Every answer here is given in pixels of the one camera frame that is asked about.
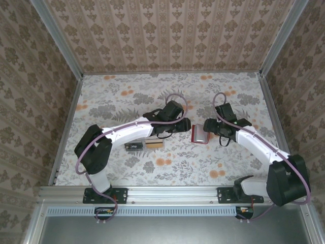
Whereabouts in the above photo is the red card holder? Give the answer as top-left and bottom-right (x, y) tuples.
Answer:
(190, 124), (211, 145)

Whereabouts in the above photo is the tan wooden block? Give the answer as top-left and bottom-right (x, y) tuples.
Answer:
(144, 138), (166, 151)

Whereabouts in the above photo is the small connector board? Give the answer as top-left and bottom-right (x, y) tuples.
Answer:
(94, 206), (118, 221)
(235, 206), (255, 220)

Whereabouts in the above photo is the grey metal panel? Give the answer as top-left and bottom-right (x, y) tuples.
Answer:
(22, 203), (325, 244)

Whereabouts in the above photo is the thin aluminium table edge rail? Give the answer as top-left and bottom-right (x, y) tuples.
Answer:
(82, 71), (261, 76)

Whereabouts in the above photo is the aluminium table side rail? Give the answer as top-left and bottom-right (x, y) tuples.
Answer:
(48, 76), (84, 188)
(258, 72), (291, 156)

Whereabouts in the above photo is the long aluminium base rail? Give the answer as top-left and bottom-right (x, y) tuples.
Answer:
(38, 185), (312, 204)

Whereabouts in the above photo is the white slotted cable duct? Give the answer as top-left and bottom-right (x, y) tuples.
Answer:
(47, 205), (238, 217)

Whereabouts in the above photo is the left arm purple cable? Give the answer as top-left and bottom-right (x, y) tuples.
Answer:
(76, 93), (189, 225)

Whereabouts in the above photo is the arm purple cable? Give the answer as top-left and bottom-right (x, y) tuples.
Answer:
(212, 91), (312, 224)
(76, 93), (189, 225)

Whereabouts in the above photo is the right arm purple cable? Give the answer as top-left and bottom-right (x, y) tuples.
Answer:
(212, 91), (312, 224)

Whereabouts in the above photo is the aluminium frame post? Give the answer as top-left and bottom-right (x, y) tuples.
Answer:
(259, 0), (309, 77)
(29, 0), (84, 80)

